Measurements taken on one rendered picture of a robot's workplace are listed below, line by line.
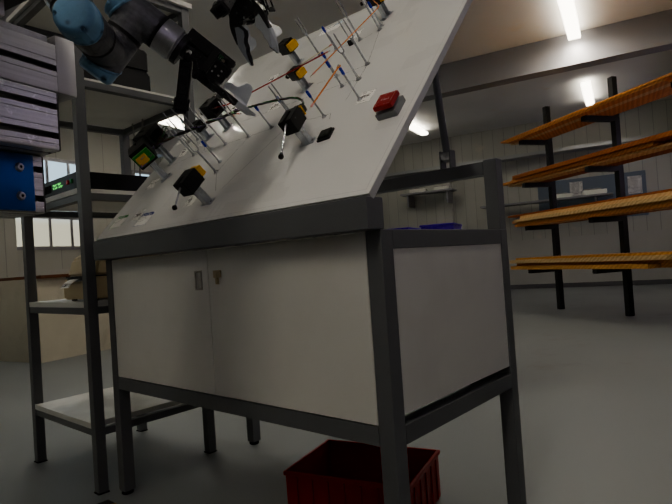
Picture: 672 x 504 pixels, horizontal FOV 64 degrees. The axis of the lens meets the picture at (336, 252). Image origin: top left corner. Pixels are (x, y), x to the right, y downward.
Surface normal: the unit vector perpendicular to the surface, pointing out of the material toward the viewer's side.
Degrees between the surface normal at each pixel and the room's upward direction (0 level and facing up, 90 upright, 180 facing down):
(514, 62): 90
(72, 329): 90
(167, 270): 90
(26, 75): 90
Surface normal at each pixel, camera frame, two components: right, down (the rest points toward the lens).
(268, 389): -0.66, 0.04
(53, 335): 0.88, -0.07
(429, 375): 0.75, -0.06
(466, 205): -0.47, 0.02
